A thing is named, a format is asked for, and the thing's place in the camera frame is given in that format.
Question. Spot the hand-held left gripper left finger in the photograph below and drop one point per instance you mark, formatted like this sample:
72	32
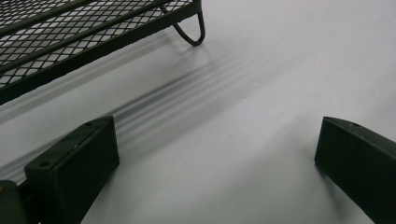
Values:
77	168

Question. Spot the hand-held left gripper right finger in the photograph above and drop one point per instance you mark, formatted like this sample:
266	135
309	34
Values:
361	165

